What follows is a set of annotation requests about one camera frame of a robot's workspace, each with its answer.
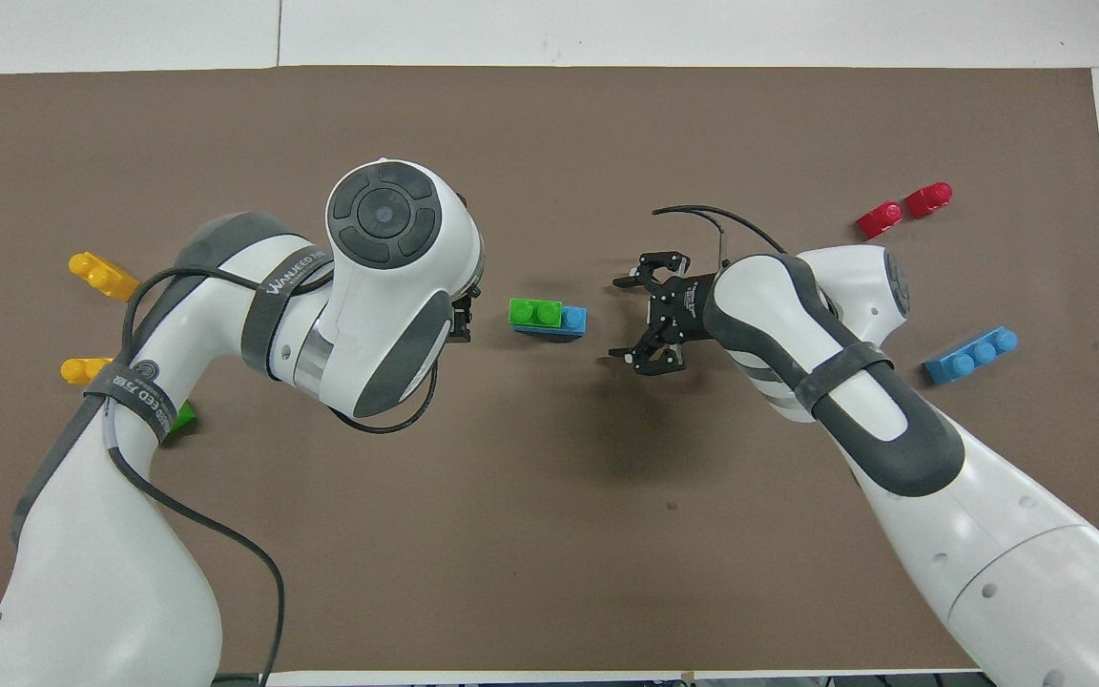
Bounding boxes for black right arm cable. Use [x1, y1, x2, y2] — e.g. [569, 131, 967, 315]
[653, 203, 787, 259]

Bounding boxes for blue three-stud toy brick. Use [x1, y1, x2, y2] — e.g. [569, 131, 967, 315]
[923, 326, 1020, 385]
[511, 305, 589, 338]

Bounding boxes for red one-stud toy brick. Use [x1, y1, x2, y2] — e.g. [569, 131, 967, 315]
[903, 181, 954, 220]
[855, 201, 905, 242]

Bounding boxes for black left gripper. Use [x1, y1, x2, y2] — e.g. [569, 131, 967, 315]
[447, 291, 476, 344]

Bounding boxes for yellow two-stud toy brick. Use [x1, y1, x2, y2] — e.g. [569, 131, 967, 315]
[68, 251, 141, 303]
[60, 357, 114, 385]

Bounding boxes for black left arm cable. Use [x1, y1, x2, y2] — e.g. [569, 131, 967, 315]
[103, 267, 440, 687]

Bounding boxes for brown paper table mat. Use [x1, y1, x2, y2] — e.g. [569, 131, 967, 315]
[0, 65, 1099, 674]

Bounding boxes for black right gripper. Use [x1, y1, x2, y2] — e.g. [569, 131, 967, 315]
[607, 250, 722, 377]

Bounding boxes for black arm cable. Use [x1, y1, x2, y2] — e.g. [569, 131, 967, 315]
[653, 203, 787, 259]
[103, 267, 440, 687]

